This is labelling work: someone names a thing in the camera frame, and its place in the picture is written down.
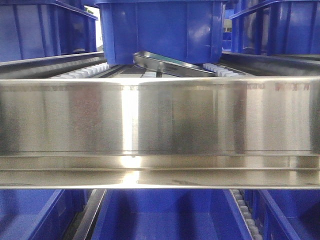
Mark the dark blue bin upper right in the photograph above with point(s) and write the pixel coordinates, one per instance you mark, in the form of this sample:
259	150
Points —
276	27

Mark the white roller track upper right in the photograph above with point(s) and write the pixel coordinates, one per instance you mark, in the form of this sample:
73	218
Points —
222	71

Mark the white roller track strip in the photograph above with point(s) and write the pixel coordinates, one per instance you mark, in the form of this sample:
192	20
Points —
246	215

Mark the white roller track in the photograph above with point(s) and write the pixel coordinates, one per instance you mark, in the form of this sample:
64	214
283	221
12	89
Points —
222	71
84	73

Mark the white roller track upper left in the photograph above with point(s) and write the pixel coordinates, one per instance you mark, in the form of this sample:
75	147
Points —
84	73

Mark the dark blue bin upper middle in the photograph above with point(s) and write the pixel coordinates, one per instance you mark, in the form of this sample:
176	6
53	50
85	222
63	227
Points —
187	30

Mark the dark blue bin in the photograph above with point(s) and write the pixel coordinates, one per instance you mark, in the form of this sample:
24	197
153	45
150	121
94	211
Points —
32	29
39	214
285	214
276	27
187	30
170	214

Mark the dark blue bin upper left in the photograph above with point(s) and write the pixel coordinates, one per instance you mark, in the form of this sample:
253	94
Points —
32	29

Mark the dark blue bin lower left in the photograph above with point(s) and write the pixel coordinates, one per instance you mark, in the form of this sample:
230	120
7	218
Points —
39	214

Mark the dark blue bin lower right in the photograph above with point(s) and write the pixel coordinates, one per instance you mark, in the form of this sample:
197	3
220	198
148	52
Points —
285	214

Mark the tilted steel stopper plate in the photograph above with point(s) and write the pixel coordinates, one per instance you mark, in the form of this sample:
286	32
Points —
170	66

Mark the dark blue bin lower middle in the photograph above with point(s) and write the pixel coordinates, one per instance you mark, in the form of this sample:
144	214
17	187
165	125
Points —
170	214

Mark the steel lane divider rail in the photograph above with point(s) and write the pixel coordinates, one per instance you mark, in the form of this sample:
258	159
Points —
87	224

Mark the stainless steel shelf front rail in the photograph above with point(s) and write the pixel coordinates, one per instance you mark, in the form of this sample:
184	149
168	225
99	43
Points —
220	132

